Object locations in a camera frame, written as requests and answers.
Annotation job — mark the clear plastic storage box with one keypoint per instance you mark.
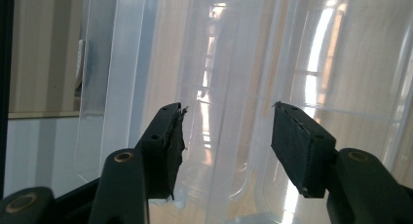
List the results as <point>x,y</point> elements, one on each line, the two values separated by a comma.
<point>233,71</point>

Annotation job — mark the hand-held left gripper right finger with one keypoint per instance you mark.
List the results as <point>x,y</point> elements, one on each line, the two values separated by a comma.
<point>302,149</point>

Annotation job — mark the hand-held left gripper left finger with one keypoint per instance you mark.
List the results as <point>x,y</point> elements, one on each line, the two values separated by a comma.
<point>164,152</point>

